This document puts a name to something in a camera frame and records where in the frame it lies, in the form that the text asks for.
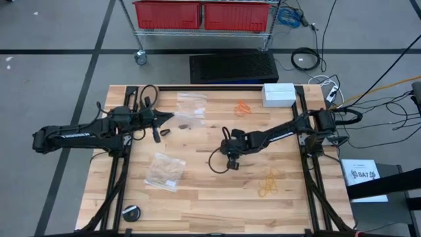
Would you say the black round tape roll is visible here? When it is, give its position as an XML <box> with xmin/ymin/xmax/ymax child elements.
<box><xmin>121</xmin><ymin>204</ymin><xmax>142</xmax><ymax>223</ymax></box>

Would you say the black cable coil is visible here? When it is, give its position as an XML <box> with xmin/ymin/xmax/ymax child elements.
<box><xmin>290</xmin><ymin>47</ymin><xmax>322</xmax><ymax>72</ymax></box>

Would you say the white power strip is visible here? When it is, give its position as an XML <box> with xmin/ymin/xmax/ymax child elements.
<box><xmin>325</xmin><ymin>84</ymin><xmax>339</xmax><ymax>103</ymax></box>

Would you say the white cardboard box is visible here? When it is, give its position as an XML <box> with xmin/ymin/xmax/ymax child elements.
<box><xmin>261</xmin><ymin>82</ymin><xmax>297</xmax><ymax>109</ymax></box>

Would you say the thin yellow rubber band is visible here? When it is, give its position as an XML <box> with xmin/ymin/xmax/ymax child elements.
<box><xmin>257</xmin><ymin>180</ymin><xmax>278</xmax><ymax>198</ymax></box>
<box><xmin>264</xmin><ymin>167</ymin><xmax>281</xmax><ymax>186</ymax></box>

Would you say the white printed paper sheet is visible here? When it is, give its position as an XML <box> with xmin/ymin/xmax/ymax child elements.
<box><xmin>341</xmin><ymin>159</ymin><xmax>389</xmax><ymax>203</ymax></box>

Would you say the white cable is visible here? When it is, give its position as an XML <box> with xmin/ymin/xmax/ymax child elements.
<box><xmin>307</xmin><ymin>74</ymin><xmax>345</xmax><ymax>106</ymax></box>

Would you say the grey rounded object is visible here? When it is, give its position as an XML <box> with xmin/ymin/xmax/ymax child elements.
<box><xmin>410</xmin><ymin>81</ymin><xmax>421</xmax><ymax>116</ymax></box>

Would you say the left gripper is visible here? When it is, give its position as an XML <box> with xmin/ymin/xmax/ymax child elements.
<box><xmin>139</xmin><ymin>96</ymin><xmax>175</xmax><ymax>144</ymax></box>

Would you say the thin black hanging cable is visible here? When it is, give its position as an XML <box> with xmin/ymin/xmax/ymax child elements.
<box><xmin>320</xmin><ymin>0</ymin><xmax>338</xmax><ymax>72</ymax></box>

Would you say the black looped gripper cable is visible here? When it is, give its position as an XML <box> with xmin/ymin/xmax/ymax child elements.
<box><xmin>208</xmin><ymin>146</ymin><xmax>231</xmax><ymax>174</ymax></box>
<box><xmin>131</xmin><ymin>126</ymin><xmax>147</xmax><ymax>142</ymax></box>
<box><xmin>139</xmin><ymin>84</ymin><xmax>160</xmax><ymax>111</ymax></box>

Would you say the black perforated floor mat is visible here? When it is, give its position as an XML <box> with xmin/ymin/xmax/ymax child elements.
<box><xmin>189</xmin><ymin>50</ymin><xmax>280</xmax><ymax>85</ymax></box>

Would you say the chrome wire shelf rack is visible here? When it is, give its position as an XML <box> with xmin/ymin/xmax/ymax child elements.
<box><xmin>117</xmin><ymin>0</ymin><xmax>283</xmax><ymax>66</ymax></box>

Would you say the clear zip bag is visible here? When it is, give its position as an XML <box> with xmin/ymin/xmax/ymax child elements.
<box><xmin>176</xmin><ymin>91</ymin><xmax>209</xmax><ymax>130</ymax></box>
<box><xmin>143</xmin><ymin>151</ymin><xmax>187</xmax><ymax>194</ymax></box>

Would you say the thick black cable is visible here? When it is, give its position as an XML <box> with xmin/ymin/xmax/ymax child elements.
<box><xmin>347</xmin><ymin>41</ymin><xmax>421</xmax><ymax>108</ymax></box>

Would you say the blue cable coil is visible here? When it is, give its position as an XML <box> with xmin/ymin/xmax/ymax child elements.
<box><xmin>277</xmin><ymin>7</ymin><xmax>303</xmax><ymax>29</ymax></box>

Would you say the black flat beam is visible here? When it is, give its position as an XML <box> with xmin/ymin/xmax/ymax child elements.
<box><xmin>346</xmin><ymin>167</ymin><xmax>421</xmax><ymax>201</ymax></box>

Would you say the yellow extension cable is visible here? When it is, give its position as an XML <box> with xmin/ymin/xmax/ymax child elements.
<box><xmin>330</xmin><ymin>74</ymin><xmax>421</xmax><ymax>109</ymax></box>

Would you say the grey side cart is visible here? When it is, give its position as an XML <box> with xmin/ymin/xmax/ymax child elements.
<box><xmin>348</xmin><ymin>163</ymin><xmax>416</xmax><ymax>237</ymax></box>

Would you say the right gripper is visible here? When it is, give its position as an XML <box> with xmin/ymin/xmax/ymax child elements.
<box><xmin>219</xmin><ymin>128</ymin><xmax>253</xmax><ymax>171</ymax></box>

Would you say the black floor cable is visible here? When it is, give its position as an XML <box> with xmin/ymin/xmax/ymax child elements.
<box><xmin>347</xmin><ymin>124</ymin><xmax>421</xmax><ymax>149</ymax></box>
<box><xmin>384</xmin><ymin>94</ymin><xmax>421</xmax><ymax>131</ymax></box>

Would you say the red plastic storage bin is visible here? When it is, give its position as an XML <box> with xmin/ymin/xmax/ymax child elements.
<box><xmin>132</xmin><ymin>0</ymin><xmax>203</xmax><ymax>30</ymax></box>
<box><xmin>203</xmin><ymin>1</ymin><xmax>271</xmax><ymax>33</ymax></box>

